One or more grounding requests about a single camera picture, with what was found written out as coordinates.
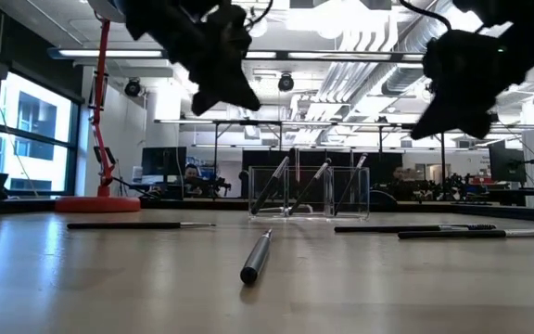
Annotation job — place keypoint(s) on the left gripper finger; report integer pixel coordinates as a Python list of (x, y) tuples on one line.
[(230, 88)]

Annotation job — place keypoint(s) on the silver ventilation duct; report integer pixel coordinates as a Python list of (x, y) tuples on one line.
[(401, 80)]

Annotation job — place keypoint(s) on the person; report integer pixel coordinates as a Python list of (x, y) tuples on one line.
[(192, 172), (397, 175)]

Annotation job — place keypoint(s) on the ceiling light strip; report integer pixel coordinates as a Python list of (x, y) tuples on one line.
[(109, 53)]

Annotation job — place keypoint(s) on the background black robot arm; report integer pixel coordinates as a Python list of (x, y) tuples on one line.
[(216, 185)]

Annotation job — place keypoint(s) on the black round ceiling fixture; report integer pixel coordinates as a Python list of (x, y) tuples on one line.
[(132, 87), (286, 82)]

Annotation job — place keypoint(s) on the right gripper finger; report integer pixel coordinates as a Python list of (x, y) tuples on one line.
[(457, 113)]

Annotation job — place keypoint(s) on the white-tipped makeup brush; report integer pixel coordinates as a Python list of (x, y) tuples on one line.
[(255, 257)]

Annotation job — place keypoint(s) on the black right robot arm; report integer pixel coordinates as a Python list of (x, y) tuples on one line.
[(526, 28)]

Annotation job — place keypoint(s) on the red desk lamp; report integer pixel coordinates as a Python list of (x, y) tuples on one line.
[(97, 204)]

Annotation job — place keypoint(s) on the black aluminium table frame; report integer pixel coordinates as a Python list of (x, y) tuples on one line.
[(193, 204)]

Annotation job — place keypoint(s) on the large window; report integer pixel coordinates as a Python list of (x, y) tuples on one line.
[(35, 111)]

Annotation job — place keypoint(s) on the black spoolie brush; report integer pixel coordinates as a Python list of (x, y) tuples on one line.
[(387, 228)]

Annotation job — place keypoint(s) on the clear acrylic brush organizer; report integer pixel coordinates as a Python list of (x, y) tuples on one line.
[(359, 204)]

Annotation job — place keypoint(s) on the black background rig frame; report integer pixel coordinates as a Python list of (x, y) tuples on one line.
[(248, 122)]

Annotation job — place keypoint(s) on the black computer monitor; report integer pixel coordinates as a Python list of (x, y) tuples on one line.
[(507, 162), (162, 161)]

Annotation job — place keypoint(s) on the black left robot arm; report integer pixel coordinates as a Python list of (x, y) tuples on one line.
[(146, 14)]

